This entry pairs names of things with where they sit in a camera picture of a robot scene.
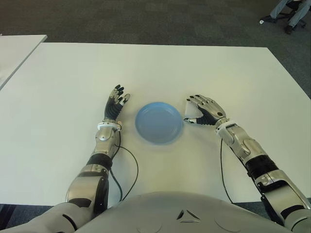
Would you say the black office chair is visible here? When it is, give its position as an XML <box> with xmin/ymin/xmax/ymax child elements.
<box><xmin>261</xmin><ymin>0</ymin><xmax>307</xmax><ymax>29</ymax></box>

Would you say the thin black cable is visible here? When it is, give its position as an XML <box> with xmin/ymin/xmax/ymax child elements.
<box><xmin>114</xmin><ymin>130</ymin><xmax>139</xmax><ymax>202</ymax></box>
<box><xmin>219</xmin><ymin>138</ymin><xmax>235</xmax><ymax>204</ymax></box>

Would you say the blue plate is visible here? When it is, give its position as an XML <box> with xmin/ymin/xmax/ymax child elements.
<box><xmin>135</xmin><ymin>101</ymin><xmax>183</xmax><ymax>146</ymax></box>

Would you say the white charger block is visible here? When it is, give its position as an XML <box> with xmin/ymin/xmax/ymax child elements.
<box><xmin>184</xmin><ymin>100</ymin><xmax>203</xmax><ymax>120</ymax></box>

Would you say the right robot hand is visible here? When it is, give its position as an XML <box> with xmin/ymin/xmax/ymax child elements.
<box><xmin>183</xmin><ymin>94</ymin><xmax>230</xmax><ymax>127</ymax></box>

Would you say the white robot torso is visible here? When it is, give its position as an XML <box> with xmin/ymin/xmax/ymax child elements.
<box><xmin>80</xmin><ymin>191</ymin><xmax>290</xmax><ymax>233</ymax></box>

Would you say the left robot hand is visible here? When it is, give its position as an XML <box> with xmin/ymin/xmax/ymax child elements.
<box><xmin>104</xmin><ymin>84</ymin><xmax>132</xmax><ymax>121</ymax></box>

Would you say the white side table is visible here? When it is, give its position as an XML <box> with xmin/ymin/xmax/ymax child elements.
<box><xmin>0</xmin><ymin>34</ymin><xmax>48</xmax><ymax>91</ymax></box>

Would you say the dark teal cable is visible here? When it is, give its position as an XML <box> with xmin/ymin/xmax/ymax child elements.
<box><xmin>109</xmin><ymin>167</ymin><xmax>123</xmax><ymax>201</ymax></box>

